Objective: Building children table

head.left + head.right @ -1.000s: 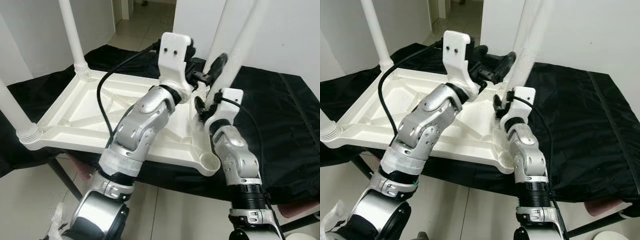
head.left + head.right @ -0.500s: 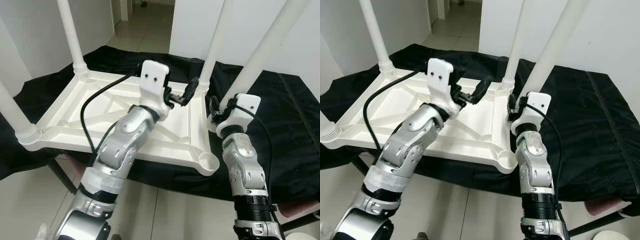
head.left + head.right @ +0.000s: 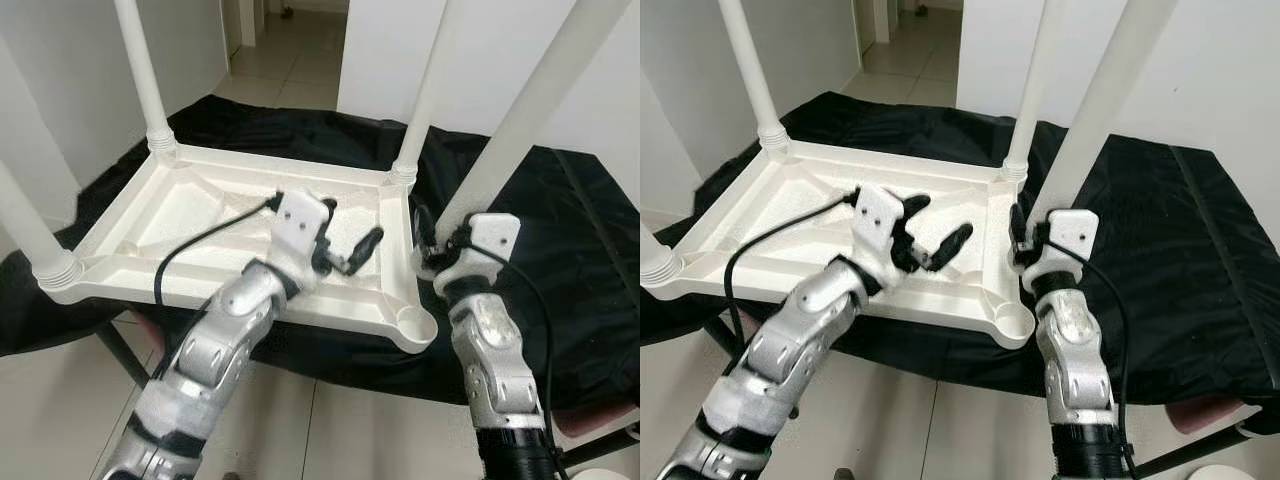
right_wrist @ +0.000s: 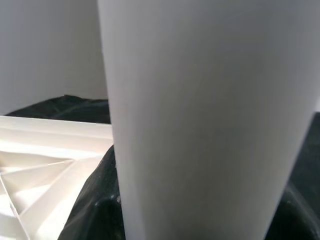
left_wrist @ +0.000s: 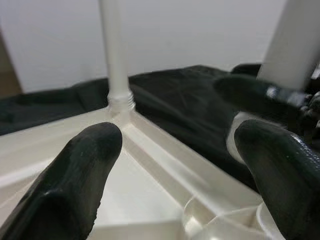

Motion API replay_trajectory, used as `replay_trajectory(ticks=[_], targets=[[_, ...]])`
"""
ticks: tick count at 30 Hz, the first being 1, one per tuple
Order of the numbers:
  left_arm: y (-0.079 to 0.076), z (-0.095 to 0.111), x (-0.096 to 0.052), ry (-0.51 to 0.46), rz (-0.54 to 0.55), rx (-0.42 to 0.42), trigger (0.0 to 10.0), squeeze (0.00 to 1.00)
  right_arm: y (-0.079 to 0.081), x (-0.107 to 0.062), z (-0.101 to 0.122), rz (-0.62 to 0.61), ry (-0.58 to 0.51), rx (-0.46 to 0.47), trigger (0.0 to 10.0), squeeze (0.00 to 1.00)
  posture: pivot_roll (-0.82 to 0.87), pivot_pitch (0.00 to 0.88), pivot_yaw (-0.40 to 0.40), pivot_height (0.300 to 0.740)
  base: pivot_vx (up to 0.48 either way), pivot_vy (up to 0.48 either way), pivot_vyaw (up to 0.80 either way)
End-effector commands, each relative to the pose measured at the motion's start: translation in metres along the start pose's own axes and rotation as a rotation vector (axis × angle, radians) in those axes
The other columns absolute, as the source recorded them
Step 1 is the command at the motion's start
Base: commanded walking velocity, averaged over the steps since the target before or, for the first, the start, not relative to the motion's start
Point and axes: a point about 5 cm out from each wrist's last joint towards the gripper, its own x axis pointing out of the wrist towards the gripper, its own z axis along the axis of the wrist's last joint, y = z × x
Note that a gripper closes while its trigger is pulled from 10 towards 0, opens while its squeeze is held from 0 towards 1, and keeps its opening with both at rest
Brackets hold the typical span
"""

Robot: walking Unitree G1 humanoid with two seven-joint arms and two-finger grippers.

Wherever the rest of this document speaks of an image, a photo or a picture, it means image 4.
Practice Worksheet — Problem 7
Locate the white plastic table leg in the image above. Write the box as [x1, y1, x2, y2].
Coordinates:
[96, 0, 320, 240]

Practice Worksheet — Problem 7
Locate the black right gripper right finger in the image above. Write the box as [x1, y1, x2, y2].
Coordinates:
[269, 184, 320, 240]

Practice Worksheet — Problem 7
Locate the white plastic tabletop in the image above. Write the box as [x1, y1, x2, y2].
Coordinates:
[0, 115, 115, 240]

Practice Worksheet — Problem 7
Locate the black cloth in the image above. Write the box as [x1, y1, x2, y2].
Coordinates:
[4, 94, 320, 198]

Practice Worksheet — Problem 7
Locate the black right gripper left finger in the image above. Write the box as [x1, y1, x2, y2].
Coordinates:
[57, 144, 126, 240]

